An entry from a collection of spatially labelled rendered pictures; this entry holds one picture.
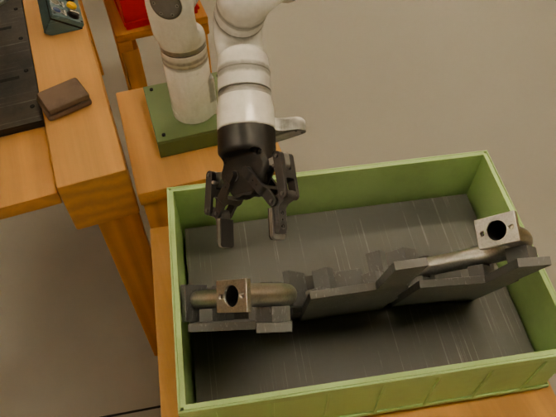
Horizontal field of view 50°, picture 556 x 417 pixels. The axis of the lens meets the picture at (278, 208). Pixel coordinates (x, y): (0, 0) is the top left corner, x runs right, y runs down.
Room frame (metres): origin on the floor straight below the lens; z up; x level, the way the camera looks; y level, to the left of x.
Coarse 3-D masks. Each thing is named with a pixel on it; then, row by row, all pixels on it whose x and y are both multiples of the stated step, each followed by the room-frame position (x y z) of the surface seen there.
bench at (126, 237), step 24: (96, 48) 2.14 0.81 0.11; (0, 144) 0.85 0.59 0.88; (24, 144) 0.85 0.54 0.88; (0, 168) 0.79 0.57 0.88; (24, 168) 0.79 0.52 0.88; (48, 168) 0.79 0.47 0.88; (0, 192) 0.72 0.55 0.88; (24, 192) 0.72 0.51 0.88; (48, 192) 0.72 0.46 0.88; (0, 216) 0.68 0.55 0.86; (120, 240) 0.75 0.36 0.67; (144, 240) 0.77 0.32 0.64; (120, 264) 0.74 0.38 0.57; (144, 264) 0.76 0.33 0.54; (144, 288) 0.75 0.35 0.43; (144, 312) 0.74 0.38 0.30
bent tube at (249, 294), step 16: (224, 288) 0.35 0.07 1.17; (240, 288) 0.34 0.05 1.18; (256, 288) 0.35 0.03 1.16; (272, 288) 0.36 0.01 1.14; (288, 288) 0.38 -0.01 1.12; (192, 304) 0.44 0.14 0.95; (208, 304) 0.43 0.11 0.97; (224, 304) 0.33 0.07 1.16; (240, 304) 0.32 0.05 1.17; (256, 304) 0.34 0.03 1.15; (272, 304) 0.35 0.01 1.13; (288, 304) 0.36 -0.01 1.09
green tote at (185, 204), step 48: (192, 192) 0.67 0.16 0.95; (336, 192) 0.71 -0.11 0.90; (384, 192) 0.72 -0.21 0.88; (432, 192) 0.74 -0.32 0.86; (480, 192) 0.71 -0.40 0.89; (528, 288) 0.49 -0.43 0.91; (528, 336) 0.43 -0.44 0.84; (192, 384) 0.35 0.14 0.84; (336, 384) 0.30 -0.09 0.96; (384, 384) 0.31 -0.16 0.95; (432, 384) 0.32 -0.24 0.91; (480, 384) 0.34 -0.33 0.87; (528, 384) 0.35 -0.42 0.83
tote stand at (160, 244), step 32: (160, 256) 0.63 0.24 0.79; (160, 288) 0.56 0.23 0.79; (160, 320) 0.49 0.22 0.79; (160, 352) 0.42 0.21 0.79; (160, 384) 0.36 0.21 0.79; (384, 416) 0.31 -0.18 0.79; (416, 416) 0.31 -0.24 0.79; (448, 416) 0.31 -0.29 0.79; (480, 416) 0.31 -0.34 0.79; (512, 416) 0.31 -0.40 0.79; (544, 416) 0.31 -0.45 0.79
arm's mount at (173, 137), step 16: (160, 96) 0.99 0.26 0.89; (160, 112) 0.93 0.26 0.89; (160, 128) 0.88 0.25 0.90; (176, 128) 0.88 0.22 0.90; (192, 128) 0.88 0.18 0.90; (208, 128) 0.88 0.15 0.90; (160, 144) 0.84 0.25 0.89; (176, 144) 0.85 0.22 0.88; (192, 144) 0.86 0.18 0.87; (208, 144) 0.87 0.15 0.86
